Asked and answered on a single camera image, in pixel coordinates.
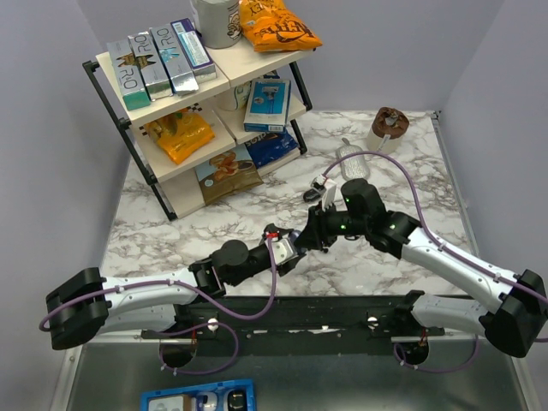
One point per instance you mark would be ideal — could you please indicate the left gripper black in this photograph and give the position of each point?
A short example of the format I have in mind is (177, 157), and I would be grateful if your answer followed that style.
(272, 230)

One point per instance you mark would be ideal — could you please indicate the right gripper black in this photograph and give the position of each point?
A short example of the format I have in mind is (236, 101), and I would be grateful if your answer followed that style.
(317, 229)

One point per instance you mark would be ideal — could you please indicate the purple earbud charging case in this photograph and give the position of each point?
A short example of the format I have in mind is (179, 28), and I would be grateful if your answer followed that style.
(294, 235)

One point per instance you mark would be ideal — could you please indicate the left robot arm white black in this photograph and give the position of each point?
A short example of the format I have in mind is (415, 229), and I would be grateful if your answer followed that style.
(89, 304)

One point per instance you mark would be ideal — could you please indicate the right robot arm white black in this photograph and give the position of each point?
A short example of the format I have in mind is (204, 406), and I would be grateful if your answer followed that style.
(506, 308)

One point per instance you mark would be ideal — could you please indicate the black earbud charging case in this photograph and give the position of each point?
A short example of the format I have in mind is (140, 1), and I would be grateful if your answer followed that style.
(311, 195)

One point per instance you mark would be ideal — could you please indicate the brown blue snack bag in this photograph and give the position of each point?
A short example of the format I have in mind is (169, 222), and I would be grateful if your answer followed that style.
(227, 173)

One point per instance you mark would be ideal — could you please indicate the silver glitter pouch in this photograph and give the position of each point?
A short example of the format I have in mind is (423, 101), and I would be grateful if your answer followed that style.
(354, 167)

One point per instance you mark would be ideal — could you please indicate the dark blue chips bag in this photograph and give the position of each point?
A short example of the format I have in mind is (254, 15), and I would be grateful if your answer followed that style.
(270, 147)

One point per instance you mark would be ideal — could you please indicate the black and cream shelf rack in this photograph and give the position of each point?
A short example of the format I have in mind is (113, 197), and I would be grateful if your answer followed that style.
(176, 186)

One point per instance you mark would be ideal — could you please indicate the blue razor box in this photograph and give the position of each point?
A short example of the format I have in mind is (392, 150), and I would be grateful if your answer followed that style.
(267, 106)

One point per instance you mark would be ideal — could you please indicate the orange snack bag middle shelf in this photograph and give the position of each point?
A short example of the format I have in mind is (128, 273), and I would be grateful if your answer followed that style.
(180, 134)

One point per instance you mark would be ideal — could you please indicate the brown white cup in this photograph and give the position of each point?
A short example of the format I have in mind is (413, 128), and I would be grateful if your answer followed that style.
(387, 130)

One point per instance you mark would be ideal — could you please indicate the white cup on shelf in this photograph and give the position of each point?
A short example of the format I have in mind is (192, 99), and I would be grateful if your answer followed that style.
(235, 98)

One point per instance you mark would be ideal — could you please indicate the blue plastic tray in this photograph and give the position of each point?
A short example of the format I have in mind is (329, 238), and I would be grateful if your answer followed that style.
(226, 395)

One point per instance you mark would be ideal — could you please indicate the silver blue toothpaste box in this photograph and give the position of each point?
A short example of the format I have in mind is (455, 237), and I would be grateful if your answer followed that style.
(174, 60)

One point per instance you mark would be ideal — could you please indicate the silver toothpaste box middle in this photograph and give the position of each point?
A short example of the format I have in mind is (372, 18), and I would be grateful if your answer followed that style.
(152, 70)

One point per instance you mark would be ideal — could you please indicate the purple white box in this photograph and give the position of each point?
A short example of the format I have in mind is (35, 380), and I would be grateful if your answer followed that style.
(203, 67)

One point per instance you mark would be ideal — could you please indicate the teal silver toothpaste box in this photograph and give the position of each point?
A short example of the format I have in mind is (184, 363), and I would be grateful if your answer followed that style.
(128, 77)

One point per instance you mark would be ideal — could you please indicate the orange chips bag top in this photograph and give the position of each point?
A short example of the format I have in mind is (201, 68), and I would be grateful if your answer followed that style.
(270, 26)

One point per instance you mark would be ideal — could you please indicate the grey white mug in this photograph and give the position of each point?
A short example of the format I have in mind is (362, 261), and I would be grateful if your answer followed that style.
(218, 22)

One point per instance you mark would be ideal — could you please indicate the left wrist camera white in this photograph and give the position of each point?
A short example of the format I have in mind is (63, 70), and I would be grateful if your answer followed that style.
(283, 251)

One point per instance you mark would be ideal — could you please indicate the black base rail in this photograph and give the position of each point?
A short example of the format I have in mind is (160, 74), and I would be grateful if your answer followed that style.
(295, 325)

